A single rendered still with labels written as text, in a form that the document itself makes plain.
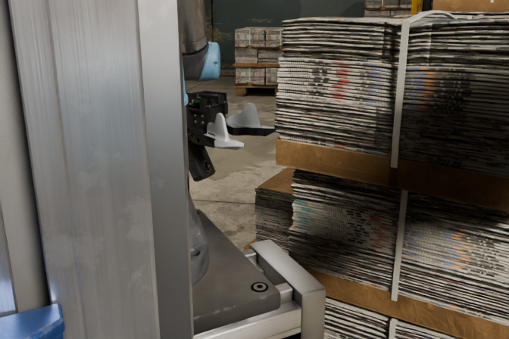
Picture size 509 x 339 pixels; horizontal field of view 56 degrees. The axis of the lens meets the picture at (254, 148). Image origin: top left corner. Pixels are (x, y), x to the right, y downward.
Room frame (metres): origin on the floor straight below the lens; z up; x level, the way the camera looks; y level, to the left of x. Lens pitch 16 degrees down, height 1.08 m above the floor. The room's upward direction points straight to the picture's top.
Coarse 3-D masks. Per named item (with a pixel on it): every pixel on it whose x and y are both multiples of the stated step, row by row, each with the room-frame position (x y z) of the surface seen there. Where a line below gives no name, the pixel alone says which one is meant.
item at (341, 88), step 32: (288, 32) 0.72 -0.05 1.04; (320, 32) 0.69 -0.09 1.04; (352, 32) 0.66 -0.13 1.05; (288, 64) 0.72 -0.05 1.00; (320, 64) 0.69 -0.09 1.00; (352, 64) 0.66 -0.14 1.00; (288, 96) 0.71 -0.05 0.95; (320, 96) 0.69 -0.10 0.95; (352, 96) 0.66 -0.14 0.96; (288, 128) 0.71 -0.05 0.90; (320, 128) 0.68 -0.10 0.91; (352, 128) 0.65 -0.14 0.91
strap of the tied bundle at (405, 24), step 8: (408, 24) 0.61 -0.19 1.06; (408, 32) 0.61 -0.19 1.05; (400, 48) 0.62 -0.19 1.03; (400, 56) 0.62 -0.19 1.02; (400, 64) 0.62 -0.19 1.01; (400, 72) 0.62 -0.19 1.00; (400, 80) 0.62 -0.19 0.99; (400, 88) 0.61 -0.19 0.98; (400, 96) 0.61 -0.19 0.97; (400, 104) 0.61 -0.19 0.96; (400, 112) 0.61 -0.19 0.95; (400, 120) 0.61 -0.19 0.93; (400, 128) 0.61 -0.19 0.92; (392, 136) 0.62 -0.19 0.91; (392, 144) 0.62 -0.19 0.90; (392, 152) 0.62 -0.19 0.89; (392, 160) 0.62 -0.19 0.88
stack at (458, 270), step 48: (336, 192) 0.70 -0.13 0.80; (384, 192) 0.67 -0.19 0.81; (288, 240) 0.74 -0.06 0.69; (336, 240) 0.69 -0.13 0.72; (384, 240) 0.66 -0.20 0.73; (432, 240) 0.63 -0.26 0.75; (480, 240) 0.60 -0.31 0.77; (384, 288) 0.66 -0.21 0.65; (432, 288) 0.62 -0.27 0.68; (480, 288) 0.59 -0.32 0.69; (336, 336) 0.70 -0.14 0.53; (384, 336) 0.65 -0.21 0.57; (432, 336) 0.62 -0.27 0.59
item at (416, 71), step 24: (384, 24) 0.64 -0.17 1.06; (384, 48) 0.64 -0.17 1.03; (408, 48) 0.62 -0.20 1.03; (384, 72) 0.63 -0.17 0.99; (408, 72) 0.62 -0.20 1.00; (384, 96) 0.64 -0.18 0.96; (408, 96) 0.62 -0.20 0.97; (384, 120) 0.63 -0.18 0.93; (408, 120) 0.61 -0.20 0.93; (384, 144) 0.63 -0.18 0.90; (408, 144) 0.61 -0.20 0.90
